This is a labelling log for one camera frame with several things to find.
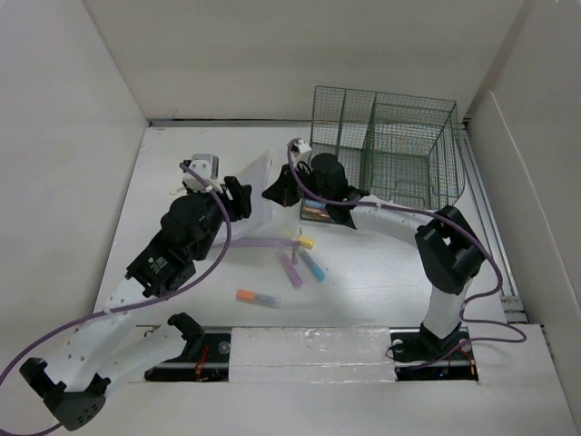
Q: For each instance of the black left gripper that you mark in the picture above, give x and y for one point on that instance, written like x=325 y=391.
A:
x=237 y=204

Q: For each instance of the green wire mesh organizer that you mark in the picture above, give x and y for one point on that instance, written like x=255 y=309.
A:
x=400 y=148

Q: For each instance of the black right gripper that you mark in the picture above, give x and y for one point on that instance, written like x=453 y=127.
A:
x=281 y=191

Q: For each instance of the clear zipper document pouch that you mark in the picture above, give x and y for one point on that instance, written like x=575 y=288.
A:
x=265 y=227

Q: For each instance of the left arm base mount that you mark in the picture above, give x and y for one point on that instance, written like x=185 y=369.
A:
x=204 y=358

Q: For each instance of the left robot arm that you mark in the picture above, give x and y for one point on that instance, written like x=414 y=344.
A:
x=75 y=381

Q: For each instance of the pink purple highlighter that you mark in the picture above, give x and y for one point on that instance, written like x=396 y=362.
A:
x=289 y=269

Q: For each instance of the orange grey highlighter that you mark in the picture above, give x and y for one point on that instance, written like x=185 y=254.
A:
x=258 y=299

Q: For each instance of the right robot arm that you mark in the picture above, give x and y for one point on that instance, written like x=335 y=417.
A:
x=449 y=258

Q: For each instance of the yellow highlighter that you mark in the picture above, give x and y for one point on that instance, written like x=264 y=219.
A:
x=305 y=242

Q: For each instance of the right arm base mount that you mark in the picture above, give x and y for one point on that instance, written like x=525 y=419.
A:
x=418 y=358

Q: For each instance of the blue capped highlighter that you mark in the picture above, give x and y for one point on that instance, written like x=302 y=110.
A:
x=313 y=204

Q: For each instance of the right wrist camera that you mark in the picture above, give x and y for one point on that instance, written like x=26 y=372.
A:
x=299 y=147

